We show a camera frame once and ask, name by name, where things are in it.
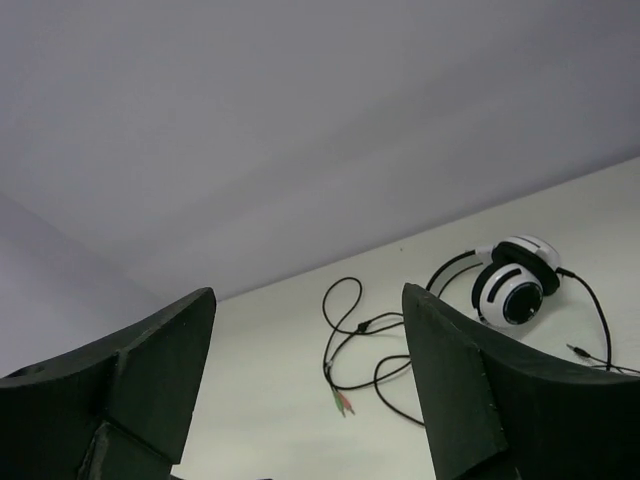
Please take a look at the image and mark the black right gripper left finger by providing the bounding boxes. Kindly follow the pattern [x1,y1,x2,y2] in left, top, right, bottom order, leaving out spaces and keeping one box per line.
[1,287,216,479]

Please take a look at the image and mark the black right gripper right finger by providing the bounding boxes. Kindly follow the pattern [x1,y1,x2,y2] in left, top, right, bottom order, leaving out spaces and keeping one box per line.
[402,284,639,479]

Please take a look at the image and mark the white black headphones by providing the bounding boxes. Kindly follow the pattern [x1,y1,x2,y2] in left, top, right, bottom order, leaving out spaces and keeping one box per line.
[426,235,561,329]

